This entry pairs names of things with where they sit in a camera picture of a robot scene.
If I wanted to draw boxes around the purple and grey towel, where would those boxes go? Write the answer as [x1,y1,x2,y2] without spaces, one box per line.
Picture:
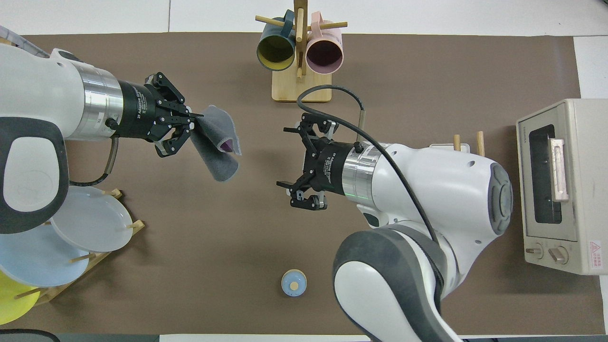
[190,105,242,183]

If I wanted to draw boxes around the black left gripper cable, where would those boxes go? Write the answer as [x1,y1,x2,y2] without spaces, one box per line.
[69,138,118,187]

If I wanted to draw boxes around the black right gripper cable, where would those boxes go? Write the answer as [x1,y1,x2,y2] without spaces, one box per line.
[297,85,440,247]

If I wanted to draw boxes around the white towel rack wooden bars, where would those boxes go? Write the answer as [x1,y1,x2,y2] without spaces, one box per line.
[430,131,486,157]

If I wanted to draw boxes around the beige toaster oven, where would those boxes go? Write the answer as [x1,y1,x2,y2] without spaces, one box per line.
[516,98,608,276]

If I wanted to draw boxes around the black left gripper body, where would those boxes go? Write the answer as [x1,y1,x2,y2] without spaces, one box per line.
[116,79,167,142]

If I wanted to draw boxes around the pale grey plate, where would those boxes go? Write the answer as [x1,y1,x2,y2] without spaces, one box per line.
[50,186,133,253]

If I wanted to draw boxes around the brown table mat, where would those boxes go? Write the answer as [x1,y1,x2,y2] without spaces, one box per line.
[0,32,604,335]

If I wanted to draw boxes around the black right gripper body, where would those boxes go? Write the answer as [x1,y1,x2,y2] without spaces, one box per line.
[303,137,358,196]

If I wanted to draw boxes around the yellow plate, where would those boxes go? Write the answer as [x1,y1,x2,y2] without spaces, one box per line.
[0,268,41,325]

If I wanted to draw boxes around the dark teal mug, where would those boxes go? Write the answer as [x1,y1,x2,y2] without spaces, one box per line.
[256,9,297,72]

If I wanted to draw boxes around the blue service bell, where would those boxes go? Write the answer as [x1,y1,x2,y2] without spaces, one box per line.
[281,269,307,297]

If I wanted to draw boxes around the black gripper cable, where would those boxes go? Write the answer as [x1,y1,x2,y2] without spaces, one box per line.
[69,138,118,187]
[297,85,440,247]

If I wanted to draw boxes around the wooden mug tree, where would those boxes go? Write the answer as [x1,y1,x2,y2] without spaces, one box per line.
[255,0,348,103]

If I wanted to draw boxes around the light blue plate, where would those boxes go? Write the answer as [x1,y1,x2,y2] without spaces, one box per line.
[0,223,91,287]

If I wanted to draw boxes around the pink mug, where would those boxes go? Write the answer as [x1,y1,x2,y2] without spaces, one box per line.
[305,11,344,75]

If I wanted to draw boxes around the wooden plate rack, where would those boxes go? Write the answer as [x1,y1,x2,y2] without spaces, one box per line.
[14,189,145,305]

